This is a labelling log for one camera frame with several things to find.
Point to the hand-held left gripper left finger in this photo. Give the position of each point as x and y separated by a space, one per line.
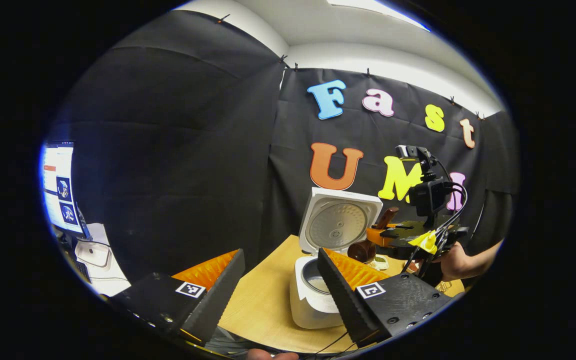
220 295

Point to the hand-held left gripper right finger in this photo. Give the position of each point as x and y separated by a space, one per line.
340 295

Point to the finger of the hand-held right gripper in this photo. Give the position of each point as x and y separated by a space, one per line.
383 237

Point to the brown wooden spoon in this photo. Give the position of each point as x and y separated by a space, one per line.
361 251

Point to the white rice cooker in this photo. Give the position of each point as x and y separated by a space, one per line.
338 225

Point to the clear square chopstick holder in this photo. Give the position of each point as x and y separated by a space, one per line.
443 286

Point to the white rounded device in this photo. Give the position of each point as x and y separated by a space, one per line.
93 253

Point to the black backdrop cloth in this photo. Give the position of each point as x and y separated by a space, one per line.
178 150

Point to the computer monitor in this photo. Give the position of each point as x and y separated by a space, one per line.
60 190

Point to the ceiling light panel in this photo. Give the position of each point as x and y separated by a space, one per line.
378 11

